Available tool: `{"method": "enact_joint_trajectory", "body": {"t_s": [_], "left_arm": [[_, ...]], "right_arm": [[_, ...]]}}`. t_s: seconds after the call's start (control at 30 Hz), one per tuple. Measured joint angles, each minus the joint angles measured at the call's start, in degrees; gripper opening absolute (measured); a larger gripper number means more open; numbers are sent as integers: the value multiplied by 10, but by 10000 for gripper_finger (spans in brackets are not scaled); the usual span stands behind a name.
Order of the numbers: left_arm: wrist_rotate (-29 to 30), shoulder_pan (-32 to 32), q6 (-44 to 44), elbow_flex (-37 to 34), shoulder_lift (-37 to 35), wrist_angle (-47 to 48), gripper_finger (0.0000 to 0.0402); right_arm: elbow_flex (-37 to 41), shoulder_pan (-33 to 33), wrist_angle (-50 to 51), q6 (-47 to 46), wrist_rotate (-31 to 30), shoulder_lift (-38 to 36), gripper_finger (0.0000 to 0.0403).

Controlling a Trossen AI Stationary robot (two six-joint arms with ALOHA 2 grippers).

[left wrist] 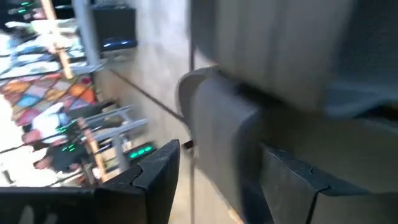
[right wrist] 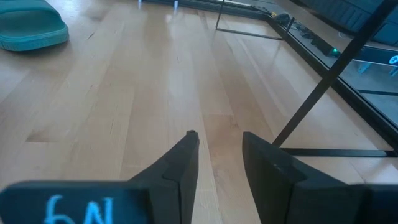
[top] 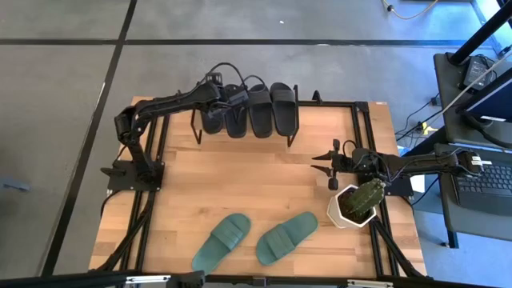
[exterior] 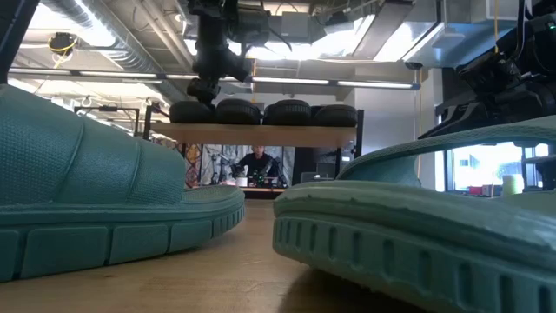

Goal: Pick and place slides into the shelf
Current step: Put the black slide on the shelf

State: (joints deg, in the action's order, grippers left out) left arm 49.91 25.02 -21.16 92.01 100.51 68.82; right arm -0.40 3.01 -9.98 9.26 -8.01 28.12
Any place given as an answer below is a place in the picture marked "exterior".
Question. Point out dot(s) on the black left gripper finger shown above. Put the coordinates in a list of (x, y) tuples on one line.
[(203, 92)]

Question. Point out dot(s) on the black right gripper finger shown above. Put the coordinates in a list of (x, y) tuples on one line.
[(465, 118)]

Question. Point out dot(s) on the green rubber slide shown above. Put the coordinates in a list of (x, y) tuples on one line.
[(391, 226), (87, 174)]

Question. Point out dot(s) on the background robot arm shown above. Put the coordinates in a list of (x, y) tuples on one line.
[(260, 179)]

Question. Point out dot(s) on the window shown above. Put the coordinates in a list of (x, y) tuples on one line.
[(486, 167)]

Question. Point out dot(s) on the long ceiling light bar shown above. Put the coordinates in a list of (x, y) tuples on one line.
[(286, 81)]

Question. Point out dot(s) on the pale yellow roll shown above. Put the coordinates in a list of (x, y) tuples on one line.
[(510, 184)]

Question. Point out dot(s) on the person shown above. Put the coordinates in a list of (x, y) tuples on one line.
[(258, 163)]

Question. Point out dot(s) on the grey ceiling box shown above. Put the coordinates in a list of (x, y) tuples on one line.
[(295, 25)]

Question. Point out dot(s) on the white cup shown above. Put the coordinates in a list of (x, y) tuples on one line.
[(241, 181)]

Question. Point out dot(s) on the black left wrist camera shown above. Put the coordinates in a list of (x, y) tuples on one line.
[(247, 26)]

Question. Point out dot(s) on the round silver ceiling duct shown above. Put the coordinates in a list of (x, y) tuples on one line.
[(130, 48)]

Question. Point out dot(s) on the background black rig frame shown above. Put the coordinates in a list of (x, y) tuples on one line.
[(108, 108)]

